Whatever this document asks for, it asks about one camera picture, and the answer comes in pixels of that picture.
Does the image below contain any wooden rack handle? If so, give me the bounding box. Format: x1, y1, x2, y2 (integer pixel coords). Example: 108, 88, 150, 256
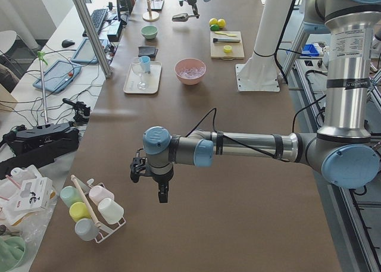
70, 174, 101, 228

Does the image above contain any pink cup in rack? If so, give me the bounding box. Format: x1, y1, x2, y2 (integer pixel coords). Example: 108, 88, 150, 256
89, 185, 114, 205

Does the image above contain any yellow lemon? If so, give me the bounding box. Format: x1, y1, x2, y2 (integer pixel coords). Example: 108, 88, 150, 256
209, 18, 218, 26
217, 18, 226, 29

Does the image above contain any blue tablet far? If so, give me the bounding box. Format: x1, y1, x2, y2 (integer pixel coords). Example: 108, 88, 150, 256
71, 37, 98, 65

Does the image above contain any blue tablet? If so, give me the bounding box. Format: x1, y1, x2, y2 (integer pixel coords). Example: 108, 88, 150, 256
43, 60, 82, 93
71, 37, 98, 65

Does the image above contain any steel muddler black tip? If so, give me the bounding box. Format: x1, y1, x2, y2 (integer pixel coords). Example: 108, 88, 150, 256
212, 37, 241, 43

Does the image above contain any green cup in rack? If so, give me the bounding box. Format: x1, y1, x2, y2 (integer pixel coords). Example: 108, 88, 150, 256
60, 186, 82, 208

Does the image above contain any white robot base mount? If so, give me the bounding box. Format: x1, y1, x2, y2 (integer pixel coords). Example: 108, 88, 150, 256
236, 0, 295, 92

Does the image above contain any yellow cup in rack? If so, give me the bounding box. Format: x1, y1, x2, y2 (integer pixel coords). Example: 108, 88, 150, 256
69, 202, 91, 222

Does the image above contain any half lemon slice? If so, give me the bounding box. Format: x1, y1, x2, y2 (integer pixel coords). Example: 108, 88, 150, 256
223, 45, 232, 53

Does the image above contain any stainless steel ice scoop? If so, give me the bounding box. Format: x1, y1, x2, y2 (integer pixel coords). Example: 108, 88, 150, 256
171, 13, 196, 22

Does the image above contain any white cup in rack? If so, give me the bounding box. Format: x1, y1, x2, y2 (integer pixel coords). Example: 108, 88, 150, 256
98, 198, 124, 224

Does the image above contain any bamboo cutting board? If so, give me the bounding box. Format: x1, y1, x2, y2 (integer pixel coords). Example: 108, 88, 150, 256
210, 31, 245, 60

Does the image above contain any clear wine glass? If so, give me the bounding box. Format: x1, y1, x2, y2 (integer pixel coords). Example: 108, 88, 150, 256
132, 57, 147, 90

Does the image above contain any green bowl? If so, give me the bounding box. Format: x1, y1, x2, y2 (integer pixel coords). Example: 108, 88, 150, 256
140, 25, 158, 40

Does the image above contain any green lime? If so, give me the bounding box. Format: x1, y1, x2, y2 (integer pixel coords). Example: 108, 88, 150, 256
210, 24, 220, 32

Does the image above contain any pink bowl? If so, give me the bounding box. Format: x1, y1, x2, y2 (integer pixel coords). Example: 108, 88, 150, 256
174, 58, 207, 85

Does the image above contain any grey folded cloth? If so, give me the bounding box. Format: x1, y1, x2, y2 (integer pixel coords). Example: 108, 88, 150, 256
138, 46, 158, 59

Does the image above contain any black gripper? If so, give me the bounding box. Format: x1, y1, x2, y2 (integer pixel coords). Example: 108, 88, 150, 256
179, 0, 199, 18
130, 148, 174, 203

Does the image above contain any yellow plastic knife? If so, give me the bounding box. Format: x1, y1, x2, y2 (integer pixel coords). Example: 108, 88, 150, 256
214, 31, 237, 37

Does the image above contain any black device case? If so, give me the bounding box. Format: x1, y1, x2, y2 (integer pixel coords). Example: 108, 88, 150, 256
1, 121, 79, 180

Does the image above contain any black keyboard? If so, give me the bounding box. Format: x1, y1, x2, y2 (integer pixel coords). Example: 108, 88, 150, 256
90, 8, 108, 34

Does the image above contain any blue tablet near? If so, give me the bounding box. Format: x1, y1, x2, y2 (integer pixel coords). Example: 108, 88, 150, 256
43, 60, 82, 93

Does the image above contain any black computer mouse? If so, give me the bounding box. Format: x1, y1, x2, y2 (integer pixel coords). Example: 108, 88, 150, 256
61, 39, 75, 48

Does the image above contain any cream serving tray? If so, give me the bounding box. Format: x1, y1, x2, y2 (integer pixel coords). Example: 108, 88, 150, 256
123, 61, 162, 94

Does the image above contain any aluminium frame post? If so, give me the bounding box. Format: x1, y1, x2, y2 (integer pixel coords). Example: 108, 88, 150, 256
72, 0, 112, 78

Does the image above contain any black picture frame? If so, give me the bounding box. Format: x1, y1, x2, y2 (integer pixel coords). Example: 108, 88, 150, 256
150, 0, 164, 12

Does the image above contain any white wire cup rack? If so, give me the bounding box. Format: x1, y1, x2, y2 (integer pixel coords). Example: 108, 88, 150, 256
69, 176, 126, 243

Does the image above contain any clear ice cubes pile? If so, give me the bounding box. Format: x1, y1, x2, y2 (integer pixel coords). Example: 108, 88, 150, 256
177, 67, 205, 79

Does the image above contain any blue plastic cup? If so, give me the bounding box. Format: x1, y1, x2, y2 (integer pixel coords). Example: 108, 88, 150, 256
139, 55, 151, 73

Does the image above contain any grey cup in rack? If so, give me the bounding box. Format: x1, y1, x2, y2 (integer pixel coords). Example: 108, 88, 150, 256
74, 218, 99, 241

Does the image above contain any white product box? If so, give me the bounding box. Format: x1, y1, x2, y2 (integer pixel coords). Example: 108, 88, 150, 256
14, 177, 52, 212

